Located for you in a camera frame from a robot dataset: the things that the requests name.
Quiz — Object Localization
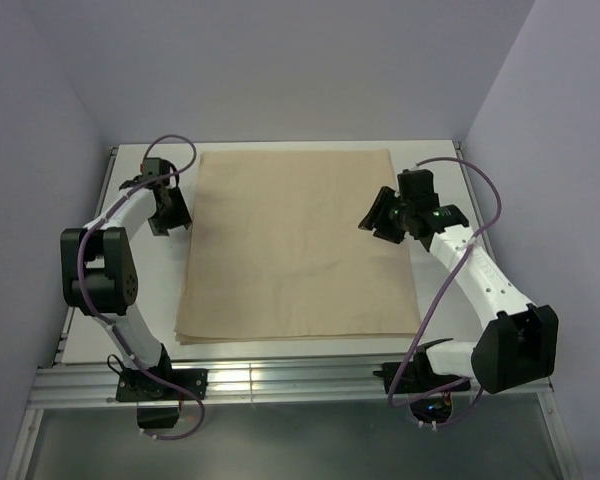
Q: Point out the beige cloth wrap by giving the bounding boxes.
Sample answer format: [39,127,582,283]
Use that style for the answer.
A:
[175,149,420,344]

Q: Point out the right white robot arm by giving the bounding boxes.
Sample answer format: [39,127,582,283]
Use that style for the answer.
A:
[359,169,559,399]

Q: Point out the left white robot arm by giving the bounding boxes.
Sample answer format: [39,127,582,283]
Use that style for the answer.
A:
[60,157,192,399]

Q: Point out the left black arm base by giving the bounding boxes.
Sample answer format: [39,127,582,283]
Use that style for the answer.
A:
[115,368,208,431]

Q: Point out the aluminium mounting rail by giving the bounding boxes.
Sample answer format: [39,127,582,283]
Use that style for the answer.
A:
[27,352,554,409]

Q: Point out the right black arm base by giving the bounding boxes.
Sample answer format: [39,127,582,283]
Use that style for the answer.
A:
[373,362,460,394]

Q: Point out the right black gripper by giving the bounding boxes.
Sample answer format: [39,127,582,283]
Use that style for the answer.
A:
[358,185,414,244]

